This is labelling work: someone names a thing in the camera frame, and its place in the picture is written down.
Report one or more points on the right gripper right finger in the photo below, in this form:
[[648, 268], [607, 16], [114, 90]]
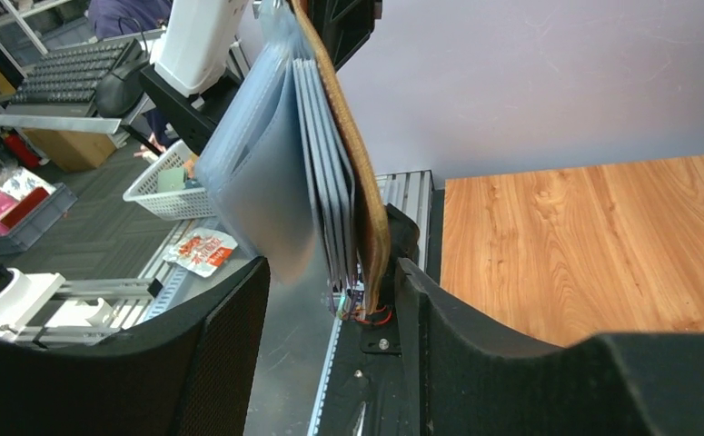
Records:
[[467, 374]]

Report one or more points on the grey storage crate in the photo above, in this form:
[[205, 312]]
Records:
[[29, 207]]

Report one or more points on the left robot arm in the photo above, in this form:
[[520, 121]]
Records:
[[188, 81]]

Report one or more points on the white plastic basket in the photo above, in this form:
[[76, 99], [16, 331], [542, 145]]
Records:
[[168, 188]]

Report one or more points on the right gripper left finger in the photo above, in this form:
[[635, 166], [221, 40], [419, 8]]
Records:
[[188, 371]]

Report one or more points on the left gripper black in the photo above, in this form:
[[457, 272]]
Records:
[[344, 26]]

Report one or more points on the black computer mouse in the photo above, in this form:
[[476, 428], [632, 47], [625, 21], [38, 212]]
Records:
[[119, 92]]

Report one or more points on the black computer keyboard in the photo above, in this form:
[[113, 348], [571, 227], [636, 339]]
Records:
[[63, 82]]

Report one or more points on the red white snack packet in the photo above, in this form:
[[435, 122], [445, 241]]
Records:
[[202, 251]]

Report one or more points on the brown leather card holder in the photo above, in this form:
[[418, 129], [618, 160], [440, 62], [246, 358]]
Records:
[[286, 170]]

